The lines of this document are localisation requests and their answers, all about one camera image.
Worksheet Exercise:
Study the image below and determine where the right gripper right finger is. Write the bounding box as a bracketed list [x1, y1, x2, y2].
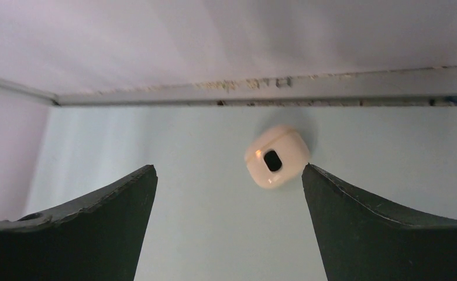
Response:
[302, 165, 457, 280]

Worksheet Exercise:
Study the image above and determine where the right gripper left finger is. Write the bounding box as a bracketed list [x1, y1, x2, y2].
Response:
[0, 165, 158, 280]

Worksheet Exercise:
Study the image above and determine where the aluminium frame profile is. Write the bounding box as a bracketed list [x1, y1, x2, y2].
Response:
[0, 66, 457, 107]

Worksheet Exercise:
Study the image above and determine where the pink earbud charging case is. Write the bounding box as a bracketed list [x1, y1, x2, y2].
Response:
[244, 125, 311, 189]

